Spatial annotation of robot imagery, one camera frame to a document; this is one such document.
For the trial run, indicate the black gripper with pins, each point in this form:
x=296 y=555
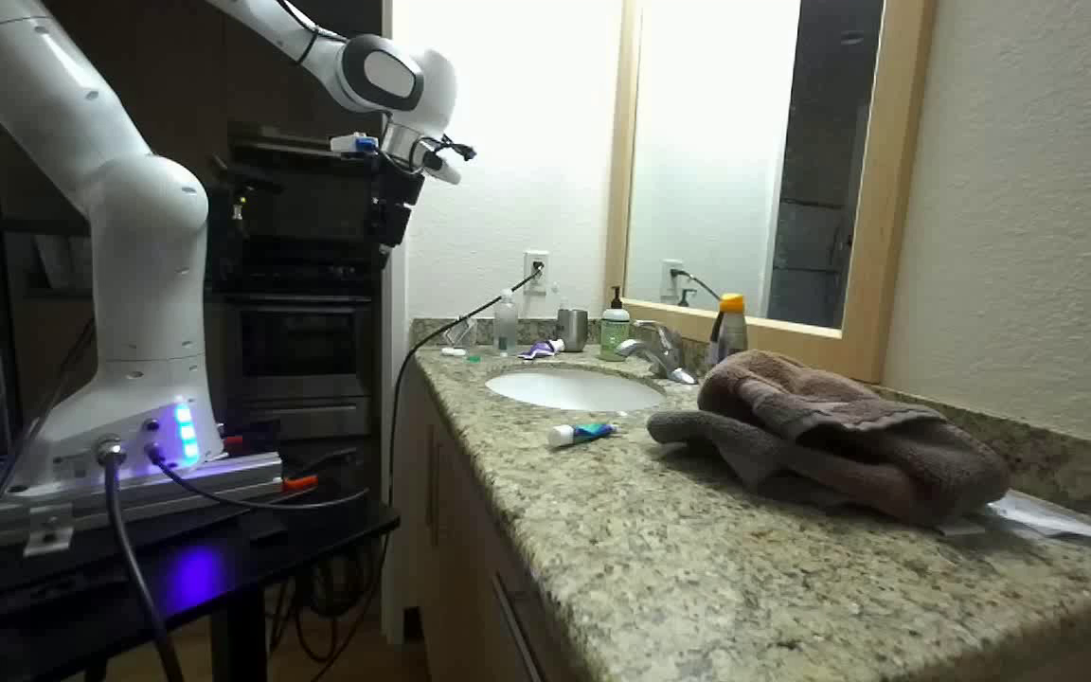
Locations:
x=393 y=195

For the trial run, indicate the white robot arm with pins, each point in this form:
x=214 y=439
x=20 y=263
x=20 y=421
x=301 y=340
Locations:
x=148 y=219

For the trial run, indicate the white oval sink basin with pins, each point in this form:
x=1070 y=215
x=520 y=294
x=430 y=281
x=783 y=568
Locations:
x=574 y=390

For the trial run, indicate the clear water bottle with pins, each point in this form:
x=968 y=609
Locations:
x=506 y=324

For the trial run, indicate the purple packet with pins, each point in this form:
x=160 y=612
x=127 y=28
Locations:
x=542 y=349

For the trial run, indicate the metal toothbrush cup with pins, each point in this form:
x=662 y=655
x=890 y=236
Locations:
x=574 y=328

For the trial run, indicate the green soap dispenser bottle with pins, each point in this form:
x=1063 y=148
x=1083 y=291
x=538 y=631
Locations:
x=616 y=324

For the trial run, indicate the chrome faucet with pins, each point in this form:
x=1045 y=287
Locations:
x=657 y=349

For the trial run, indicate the yellow cap spray can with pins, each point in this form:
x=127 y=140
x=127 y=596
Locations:
x=729 y=324

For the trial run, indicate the wood framed mirror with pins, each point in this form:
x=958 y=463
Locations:
x=763 y=148

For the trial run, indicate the wooden vanity cabinet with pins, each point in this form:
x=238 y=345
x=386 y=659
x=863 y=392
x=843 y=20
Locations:
x=480 y=609

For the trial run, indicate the brown folded towel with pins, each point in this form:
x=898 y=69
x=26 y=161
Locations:
x=766 y=415

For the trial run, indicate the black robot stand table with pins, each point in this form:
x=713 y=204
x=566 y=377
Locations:
x=73 y=612

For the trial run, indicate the black wire shelf rack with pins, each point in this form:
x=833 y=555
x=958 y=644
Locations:
x=288 y=291

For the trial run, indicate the white wall outlet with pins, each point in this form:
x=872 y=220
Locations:
x=537 y=270

